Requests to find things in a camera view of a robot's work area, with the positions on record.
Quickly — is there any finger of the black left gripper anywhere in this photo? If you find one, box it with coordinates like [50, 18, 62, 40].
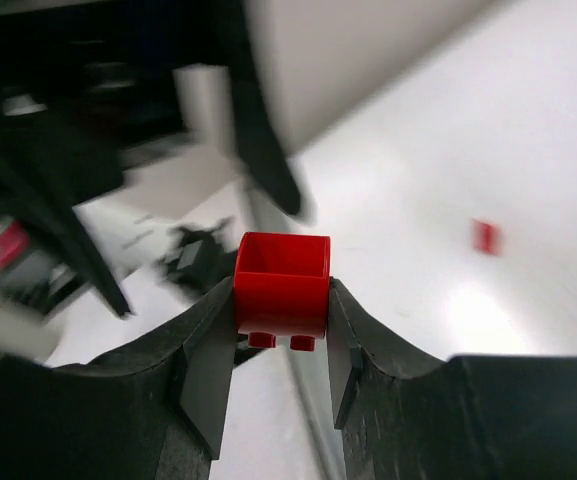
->
[217, 1, 304, 218]

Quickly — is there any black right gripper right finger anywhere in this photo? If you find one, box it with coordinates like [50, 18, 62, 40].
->
[327, 280, 577, 479]

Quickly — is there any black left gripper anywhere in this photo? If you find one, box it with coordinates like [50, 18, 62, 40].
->
[0, 1, 238, 318]

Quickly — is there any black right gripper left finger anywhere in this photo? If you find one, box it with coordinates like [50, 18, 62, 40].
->
[0, 279, 235, 479]

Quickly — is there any red oval lego piece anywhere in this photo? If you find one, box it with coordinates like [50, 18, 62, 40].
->
[233, 232, 331, 352]

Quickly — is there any small red lego piece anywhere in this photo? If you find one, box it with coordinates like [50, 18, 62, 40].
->
[473, 219, 502, 256]

